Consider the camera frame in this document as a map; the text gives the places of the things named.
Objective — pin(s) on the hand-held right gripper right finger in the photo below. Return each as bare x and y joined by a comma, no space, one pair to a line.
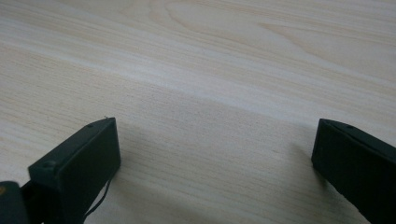
358,161

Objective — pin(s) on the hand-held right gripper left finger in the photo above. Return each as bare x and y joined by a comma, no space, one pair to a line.
77,168

